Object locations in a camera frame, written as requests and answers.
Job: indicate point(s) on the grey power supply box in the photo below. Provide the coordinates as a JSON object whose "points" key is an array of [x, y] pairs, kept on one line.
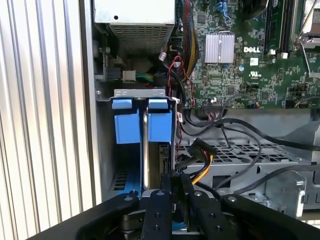
{"points": [[135, 12]]}

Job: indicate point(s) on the metal disk bay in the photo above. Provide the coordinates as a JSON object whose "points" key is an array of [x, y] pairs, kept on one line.
{"points": [[140, 93]]}

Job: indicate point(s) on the hard disk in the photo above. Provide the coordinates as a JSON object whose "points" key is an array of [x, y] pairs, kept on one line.
{"points": [[160, 125]]}

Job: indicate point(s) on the grey metal drive cage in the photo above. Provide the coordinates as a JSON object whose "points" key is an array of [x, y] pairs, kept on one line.
{"points": [[285, 192]]}

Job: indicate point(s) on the green motherboard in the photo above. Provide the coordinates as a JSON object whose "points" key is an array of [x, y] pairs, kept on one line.
{"points": [[275, 82]]}

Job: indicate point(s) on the grey open PC case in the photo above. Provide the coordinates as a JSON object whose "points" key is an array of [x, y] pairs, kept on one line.
{"points": [[87, 75]]}

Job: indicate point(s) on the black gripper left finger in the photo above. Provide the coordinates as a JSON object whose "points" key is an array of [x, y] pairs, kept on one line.
{"points": [[157, 220]]}

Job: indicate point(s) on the CPU socket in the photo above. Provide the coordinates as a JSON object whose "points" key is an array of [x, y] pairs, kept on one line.
{"points": [[313, 22]]}

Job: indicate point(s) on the empty blue disk carrier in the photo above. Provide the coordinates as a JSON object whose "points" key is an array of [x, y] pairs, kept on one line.
{"points": [[127, 127]]}

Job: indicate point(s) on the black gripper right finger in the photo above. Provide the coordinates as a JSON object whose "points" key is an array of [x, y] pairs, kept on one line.
{"points": [[210, 220]]}

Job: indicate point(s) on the silver finned chipset heatsink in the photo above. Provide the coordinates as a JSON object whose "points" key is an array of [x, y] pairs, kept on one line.
{"points": [[220, 47]]}

